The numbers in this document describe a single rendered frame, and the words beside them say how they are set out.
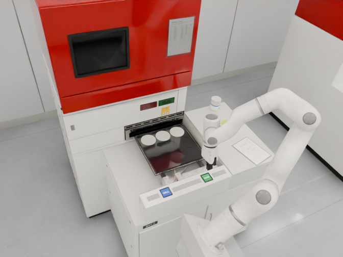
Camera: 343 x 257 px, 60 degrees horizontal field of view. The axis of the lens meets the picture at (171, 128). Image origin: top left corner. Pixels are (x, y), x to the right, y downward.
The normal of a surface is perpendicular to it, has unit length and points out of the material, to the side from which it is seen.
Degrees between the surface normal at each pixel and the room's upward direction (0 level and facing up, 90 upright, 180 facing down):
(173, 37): 90
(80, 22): 90
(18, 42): 90
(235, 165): 0
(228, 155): 0
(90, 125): 90
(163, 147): 0
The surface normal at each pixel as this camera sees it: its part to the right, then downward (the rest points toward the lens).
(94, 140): 0.43, 0.63
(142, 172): 0.07, -0.74
